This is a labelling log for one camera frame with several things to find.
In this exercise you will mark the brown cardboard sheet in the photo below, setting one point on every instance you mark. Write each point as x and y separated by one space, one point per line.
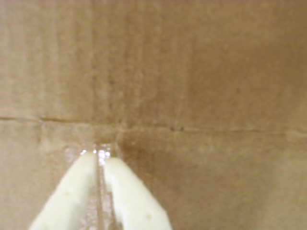
192 72

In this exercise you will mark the clear tape strip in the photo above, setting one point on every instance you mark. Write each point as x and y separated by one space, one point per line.
103 155

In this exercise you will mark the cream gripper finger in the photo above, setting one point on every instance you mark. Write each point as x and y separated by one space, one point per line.
72 191
134 198

